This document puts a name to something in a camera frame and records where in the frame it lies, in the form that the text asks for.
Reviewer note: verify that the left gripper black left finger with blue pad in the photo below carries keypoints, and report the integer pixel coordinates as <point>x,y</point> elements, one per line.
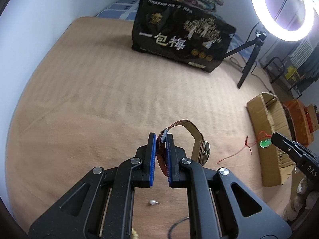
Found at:
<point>100,204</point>

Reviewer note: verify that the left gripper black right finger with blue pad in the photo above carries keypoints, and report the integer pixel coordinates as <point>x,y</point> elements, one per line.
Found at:
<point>220,205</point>

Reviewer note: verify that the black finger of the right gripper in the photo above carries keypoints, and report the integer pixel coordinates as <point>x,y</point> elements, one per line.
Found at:
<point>288,146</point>

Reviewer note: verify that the brown leather wristwatch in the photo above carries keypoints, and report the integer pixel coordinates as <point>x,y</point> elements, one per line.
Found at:
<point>200,151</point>

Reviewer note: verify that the orange gift box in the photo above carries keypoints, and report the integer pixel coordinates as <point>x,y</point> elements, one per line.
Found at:
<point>302,120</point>

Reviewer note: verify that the cardboard box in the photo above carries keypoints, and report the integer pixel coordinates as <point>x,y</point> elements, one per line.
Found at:
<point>267,116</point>

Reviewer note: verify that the white pearl earring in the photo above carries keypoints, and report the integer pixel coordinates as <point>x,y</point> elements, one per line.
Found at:
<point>153,202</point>

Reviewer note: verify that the blue thin bangle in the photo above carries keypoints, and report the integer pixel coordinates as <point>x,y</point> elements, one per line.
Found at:
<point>179,229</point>

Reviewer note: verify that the yellow box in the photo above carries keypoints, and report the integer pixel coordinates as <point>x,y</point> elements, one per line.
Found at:
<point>292,74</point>

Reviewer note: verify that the black clothes rack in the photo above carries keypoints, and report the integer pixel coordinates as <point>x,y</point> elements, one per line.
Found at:
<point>303,55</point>

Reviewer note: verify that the tan blanket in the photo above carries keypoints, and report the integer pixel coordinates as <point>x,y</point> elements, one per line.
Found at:
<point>93,101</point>

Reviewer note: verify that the black tripod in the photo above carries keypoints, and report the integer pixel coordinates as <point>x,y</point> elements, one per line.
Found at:
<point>258,42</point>

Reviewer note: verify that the blue checkered bedsheet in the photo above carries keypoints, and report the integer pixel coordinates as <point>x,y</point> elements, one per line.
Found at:
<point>127,9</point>

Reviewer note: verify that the white ring light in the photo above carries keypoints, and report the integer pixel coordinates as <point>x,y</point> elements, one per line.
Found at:
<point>288,20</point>

